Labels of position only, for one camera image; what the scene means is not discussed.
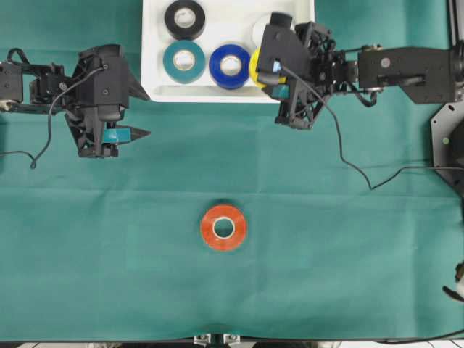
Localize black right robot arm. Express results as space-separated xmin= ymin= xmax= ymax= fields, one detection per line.
xmin=257 ymin=20 xmax=463 ymax=130

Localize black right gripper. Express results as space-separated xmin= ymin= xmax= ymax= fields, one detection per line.
xmin=265 ymin=22 xmax=357 ymax=130

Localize black tape roll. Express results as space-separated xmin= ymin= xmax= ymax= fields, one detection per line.
xmin=164 ymin=0 xmax=206 ymax=41

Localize yellow tape roll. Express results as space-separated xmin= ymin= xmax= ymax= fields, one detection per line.
xmin=249 ymin=47 xmax=266 ymax=90

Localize blue tape roll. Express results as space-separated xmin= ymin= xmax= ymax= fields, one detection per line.
xmin=209 ymin=43 xmax=250 ymax=90

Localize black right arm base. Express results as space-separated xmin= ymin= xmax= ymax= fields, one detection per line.
xmin=430 ymin=102 xmax=463 ymax=199

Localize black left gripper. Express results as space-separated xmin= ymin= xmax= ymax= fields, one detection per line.
xmin=28 ymin=46 xmax=152 ymax=160

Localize white plastic tray case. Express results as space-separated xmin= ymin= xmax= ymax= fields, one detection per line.
xmin=141 ymin=1 xmax=315 ymax=103

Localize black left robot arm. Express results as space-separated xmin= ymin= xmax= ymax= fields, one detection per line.
xmin=1 ymin=44 xmax=150 ymax=158

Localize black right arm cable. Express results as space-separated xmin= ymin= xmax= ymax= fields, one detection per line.
xmin=281 ymin=65 xmax=464 ymax=191

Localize metal table clamp brackets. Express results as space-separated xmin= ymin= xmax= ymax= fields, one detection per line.
xmin=193 ymin=333 xmax=241 ymax=347

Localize dark object at right edge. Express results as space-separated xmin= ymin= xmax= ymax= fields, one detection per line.
xmin=442 ymin=263 xmax=464 ymax=302

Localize red tape roll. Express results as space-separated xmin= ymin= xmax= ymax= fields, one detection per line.
xmin=199 ymin=204 xmax=247 ymax=252

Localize green tape roll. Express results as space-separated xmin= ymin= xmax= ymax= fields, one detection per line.
xmin=163 ymin=41 xmax=206 ymax=84

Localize white tape roll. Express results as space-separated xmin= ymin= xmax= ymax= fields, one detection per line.
xmin=252 ymin=12 xmax=294 ymax=47

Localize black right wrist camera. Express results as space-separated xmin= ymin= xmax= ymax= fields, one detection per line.
xmin=257 ymin=12 xmax=313 ymax=86

